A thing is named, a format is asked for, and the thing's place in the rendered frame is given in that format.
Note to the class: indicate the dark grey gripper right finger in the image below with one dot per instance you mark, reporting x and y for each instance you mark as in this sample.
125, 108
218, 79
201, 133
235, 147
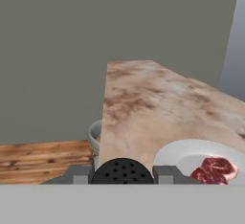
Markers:
169, 174

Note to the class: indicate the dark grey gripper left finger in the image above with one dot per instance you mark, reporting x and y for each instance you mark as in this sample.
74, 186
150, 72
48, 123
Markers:
80, 174

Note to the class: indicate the black shaker with holed top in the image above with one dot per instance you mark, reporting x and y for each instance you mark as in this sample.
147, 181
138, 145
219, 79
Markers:
122, 171

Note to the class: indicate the white plate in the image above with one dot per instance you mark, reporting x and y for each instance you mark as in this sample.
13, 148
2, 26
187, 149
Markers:
188, 153

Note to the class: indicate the raw red steak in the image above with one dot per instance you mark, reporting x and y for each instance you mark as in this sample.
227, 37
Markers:
214, 171

